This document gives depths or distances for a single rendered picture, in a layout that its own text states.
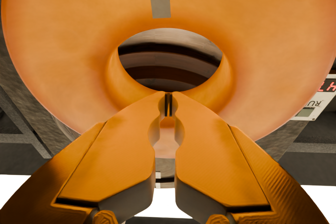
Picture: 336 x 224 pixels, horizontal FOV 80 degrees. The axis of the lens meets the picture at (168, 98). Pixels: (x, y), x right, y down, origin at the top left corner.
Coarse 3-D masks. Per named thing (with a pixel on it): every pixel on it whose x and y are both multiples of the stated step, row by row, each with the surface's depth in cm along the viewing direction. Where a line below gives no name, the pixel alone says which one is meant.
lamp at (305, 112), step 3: (303, 108) 58; (306, 108) 58; (309, 108) 58; (312, 108) 58; (300, 111) 59; (303, 111) 59; (306, 111) 59; (309, 111) 59; (297, 114) 60; (300, 114) 60; (303, 114) 60; (306, 114) 60; (309, 114) 60
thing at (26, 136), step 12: (0, 96) 409; (12, 108) 434; (12, 120) 463; (24, 120) 484; (0, 132) 512; (12, 132) 512; (24, 132) 496; (36, 144) 533; (300, 144) 500; (312, 144) 499; (324, 144) 497; (48, 156) 576
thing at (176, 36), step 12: (132, 36) 30; (144, 36) 30; (156, 36) 30; (168, 36) 30; (180, 36) 30; (192, 36) 30; (120, 48) 32; (192, 48) 31; (204, 48) 31; (216, 48) 31; (216, 60) 33
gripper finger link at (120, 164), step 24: (168, 96) 13; (120, 120) 9; (144, 120) 9; (96, 144) 8; (120, 144) 8; (144, 144) 8; (96, 168) 7; (120, 168) 7; (144, 168) 7; (72, 192) 6; (96, 192) 6; (120, 192) 6; (144, 192) 7; (120, 216) 7
